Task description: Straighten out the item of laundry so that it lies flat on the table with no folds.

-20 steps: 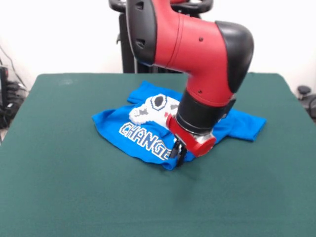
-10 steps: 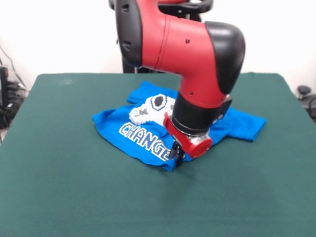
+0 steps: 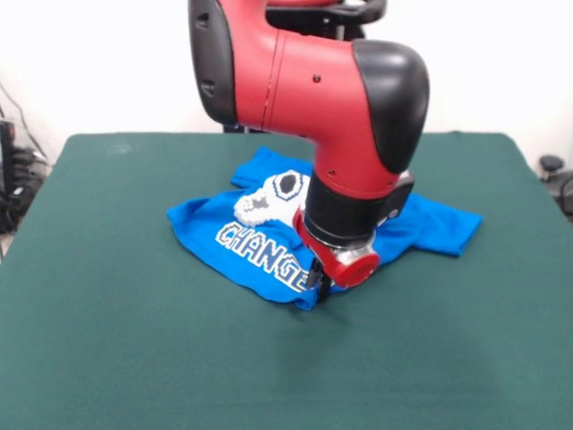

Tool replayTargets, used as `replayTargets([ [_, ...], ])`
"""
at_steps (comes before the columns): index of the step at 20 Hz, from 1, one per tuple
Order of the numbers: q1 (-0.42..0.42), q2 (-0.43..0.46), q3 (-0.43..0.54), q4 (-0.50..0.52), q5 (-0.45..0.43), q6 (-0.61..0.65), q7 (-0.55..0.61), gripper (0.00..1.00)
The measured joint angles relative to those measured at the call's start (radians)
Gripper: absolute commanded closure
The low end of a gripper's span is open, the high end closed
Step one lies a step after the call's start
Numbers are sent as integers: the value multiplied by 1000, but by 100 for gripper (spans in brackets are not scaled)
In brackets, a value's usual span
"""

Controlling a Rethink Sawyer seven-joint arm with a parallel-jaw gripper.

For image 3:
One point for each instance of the blue printed shirt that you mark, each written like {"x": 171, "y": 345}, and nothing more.
{"x": 215, "y": 224}

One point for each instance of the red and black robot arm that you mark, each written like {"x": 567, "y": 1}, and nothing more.
{"x": 322, "y": 112}

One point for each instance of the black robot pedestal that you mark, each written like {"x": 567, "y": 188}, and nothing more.
{"x": 327, "y": 22}

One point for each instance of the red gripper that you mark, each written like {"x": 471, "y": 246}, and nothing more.
{"x": 344, "y": 269}

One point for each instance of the black office chair base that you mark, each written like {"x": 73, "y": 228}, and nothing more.
{"x": 559, "y": 179}

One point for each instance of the black box device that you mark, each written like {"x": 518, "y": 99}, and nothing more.
{"x": 6, "y": 152}

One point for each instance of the dark green table cloth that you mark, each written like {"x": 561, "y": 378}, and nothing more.
{"x": 112, "y": 336}

